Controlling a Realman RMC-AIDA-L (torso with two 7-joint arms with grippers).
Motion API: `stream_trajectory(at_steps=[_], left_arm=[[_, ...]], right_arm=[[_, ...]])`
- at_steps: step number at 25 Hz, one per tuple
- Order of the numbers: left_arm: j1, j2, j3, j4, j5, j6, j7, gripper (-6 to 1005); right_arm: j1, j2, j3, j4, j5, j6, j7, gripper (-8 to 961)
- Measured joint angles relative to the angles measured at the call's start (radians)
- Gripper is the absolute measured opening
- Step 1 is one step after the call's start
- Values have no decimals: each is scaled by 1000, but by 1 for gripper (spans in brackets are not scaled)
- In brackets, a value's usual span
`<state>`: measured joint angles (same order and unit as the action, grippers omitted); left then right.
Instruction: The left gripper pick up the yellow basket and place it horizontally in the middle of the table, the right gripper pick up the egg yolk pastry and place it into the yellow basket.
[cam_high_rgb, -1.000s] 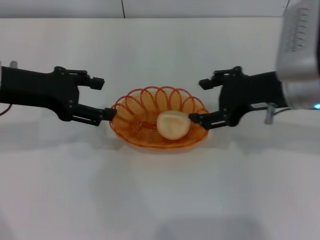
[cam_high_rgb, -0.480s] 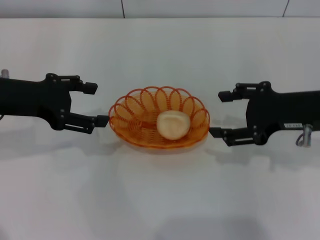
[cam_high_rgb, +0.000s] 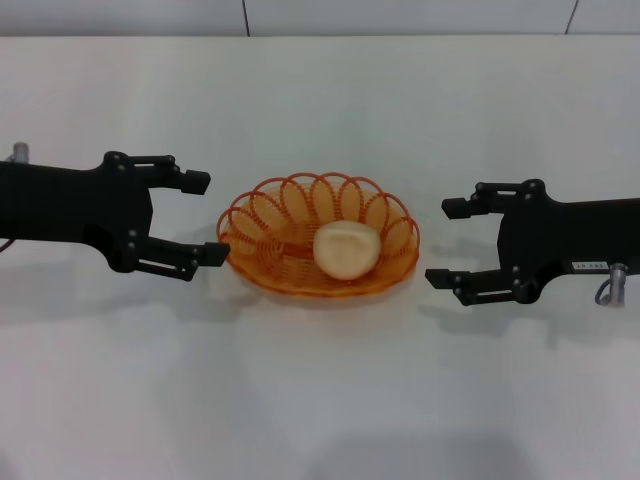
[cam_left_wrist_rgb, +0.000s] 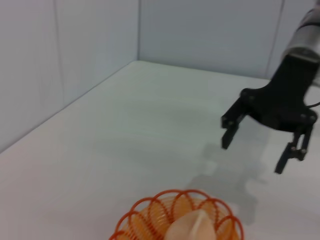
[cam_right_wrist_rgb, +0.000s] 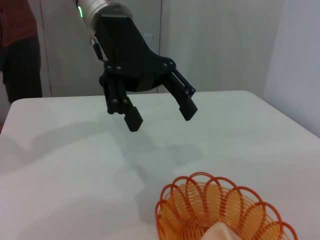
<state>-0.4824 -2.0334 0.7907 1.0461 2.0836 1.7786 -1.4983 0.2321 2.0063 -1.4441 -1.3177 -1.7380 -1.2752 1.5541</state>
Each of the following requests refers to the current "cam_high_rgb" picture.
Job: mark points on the beige round bread bun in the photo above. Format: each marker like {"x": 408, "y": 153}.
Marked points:
{"x": 345, "y": 250}

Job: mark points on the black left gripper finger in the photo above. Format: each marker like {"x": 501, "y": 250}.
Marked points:
{"x": 212, "y": 255}

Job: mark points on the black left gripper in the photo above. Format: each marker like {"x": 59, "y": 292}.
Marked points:
{"x": 60, "y": 205}

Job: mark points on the orange woven plastic basket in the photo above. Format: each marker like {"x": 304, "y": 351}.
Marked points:
{"x": 260, "y": 235}

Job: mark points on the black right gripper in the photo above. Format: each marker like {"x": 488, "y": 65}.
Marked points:
{"x": 575, "y": 235}

